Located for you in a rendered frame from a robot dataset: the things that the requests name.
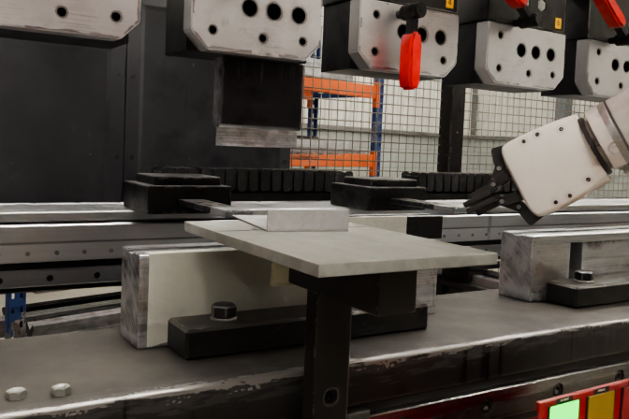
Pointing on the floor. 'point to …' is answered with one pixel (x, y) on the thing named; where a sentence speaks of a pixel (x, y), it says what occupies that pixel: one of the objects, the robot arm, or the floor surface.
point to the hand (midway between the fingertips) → (481, 201)
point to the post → (451, 129)
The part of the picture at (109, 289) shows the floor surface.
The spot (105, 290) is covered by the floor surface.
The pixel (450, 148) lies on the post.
